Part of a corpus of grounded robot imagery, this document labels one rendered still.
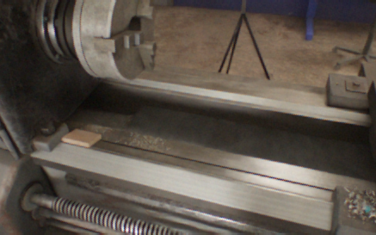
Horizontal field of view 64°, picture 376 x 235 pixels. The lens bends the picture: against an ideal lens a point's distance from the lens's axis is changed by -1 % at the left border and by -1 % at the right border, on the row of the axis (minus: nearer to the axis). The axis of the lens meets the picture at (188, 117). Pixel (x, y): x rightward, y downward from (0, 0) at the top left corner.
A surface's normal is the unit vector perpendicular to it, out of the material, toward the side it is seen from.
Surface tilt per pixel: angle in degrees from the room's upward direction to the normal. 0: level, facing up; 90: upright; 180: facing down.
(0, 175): 32
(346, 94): 0
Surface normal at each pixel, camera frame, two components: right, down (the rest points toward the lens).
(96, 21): -0.28, 0.14
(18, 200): 0.95, 0.18
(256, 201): -0.20, -0.26
